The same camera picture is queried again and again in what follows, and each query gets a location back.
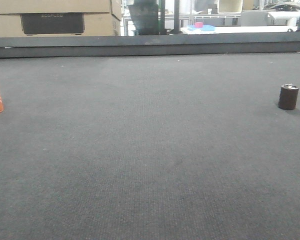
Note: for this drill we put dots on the maroon cylindrical capacitor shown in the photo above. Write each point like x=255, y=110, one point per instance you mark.
x=288, y=96

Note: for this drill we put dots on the white background table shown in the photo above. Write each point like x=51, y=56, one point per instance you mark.
x=243, y=29

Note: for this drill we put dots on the blue tray with pink block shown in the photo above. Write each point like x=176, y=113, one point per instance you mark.
x=200, y=26

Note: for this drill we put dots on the black barrel in background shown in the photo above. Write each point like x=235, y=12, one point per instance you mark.
x=144, y=15

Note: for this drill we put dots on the cardboard box with black label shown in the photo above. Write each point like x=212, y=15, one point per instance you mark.
x=59, y=25

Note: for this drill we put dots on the upper cardboard box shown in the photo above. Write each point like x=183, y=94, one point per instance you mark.
x=61, y=6

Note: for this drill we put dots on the dark grey table edge rail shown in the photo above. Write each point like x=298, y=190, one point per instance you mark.
x=149, y=45

